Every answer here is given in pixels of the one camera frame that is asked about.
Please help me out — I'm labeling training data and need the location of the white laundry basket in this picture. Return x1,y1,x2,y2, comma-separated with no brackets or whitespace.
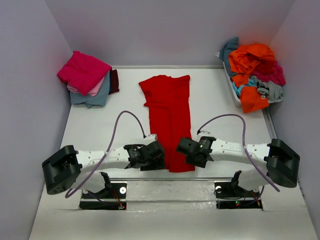
222,62,284,107

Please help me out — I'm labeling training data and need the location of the magenta folded t shirt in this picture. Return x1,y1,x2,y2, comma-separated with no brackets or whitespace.
57,51,112,96

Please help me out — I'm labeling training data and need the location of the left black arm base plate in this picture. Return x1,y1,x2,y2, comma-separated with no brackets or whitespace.
79,181,127,211

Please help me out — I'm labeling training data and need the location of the pink folded t shirt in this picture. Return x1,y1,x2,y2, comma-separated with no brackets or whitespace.
66,77,105,97

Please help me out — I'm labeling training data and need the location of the teal-grey t shirt in pile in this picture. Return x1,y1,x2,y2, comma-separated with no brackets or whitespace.
216,37,239,68

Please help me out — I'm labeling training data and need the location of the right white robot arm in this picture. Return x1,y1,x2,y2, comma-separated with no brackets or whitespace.
176,136,300,197

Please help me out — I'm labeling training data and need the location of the grey-blue folded t shirt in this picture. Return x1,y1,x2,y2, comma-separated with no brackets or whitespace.
69,72,110,109

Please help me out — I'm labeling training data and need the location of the grey t shirt in pile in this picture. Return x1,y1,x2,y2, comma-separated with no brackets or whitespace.
249,75,284,103

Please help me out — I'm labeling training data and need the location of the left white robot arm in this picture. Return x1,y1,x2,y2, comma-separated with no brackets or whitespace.
41,140,165,195

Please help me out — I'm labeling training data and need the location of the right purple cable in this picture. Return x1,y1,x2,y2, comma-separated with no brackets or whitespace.
196,113,281,207

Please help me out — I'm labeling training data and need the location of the red t shirt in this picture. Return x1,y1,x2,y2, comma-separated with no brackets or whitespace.
138,75,195,173

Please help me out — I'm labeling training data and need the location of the magenta t shirt in pile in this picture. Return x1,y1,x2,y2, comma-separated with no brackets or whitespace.
252,61,287,87

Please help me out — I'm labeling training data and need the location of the orange t shirt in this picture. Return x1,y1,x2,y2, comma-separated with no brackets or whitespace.
228,43,276,114

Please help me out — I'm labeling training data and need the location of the light blue t shirt in pile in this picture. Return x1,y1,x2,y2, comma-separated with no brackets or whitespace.
232,78,257,96

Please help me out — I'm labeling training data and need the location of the maroon folded t shirt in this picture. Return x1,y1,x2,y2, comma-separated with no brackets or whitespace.
108,69,120,95

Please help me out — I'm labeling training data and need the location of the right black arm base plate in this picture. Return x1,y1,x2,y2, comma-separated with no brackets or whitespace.
214,181,263,210

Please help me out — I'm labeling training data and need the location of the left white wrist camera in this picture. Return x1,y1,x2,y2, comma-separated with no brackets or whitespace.
143,133,158,145

